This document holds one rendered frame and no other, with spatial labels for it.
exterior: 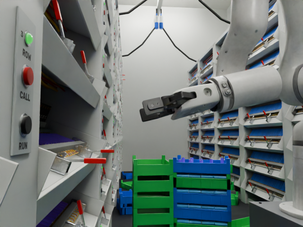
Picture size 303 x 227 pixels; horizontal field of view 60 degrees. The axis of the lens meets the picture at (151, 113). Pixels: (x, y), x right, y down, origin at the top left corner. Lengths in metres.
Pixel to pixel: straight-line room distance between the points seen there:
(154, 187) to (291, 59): 0.85
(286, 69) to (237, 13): 0.26
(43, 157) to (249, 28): 0.54
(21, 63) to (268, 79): 0.53
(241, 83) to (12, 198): 0.51
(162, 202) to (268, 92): 0.89
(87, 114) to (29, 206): 0.64
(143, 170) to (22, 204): 1.10
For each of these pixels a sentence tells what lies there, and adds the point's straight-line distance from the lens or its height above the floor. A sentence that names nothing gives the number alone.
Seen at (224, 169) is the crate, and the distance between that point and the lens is 1.45.
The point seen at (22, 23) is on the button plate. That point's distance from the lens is 0.26.
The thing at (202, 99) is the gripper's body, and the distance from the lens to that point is 0.57.
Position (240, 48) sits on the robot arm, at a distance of 0.73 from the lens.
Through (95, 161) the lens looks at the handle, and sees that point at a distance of 0.44.
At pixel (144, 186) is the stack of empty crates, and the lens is 1.36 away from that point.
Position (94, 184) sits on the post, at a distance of 0.91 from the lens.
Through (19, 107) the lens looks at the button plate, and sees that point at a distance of 0.24.
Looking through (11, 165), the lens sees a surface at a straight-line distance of 0.20.
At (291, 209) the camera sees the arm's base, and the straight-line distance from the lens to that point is 0.86.
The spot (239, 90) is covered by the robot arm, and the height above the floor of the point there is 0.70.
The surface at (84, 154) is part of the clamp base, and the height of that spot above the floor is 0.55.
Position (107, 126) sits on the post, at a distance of 1.59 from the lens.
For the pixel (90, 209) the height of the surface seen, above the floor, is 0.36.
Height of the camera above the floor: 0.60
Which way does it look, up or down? 5 degrees up
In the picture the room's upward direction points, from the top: straight up
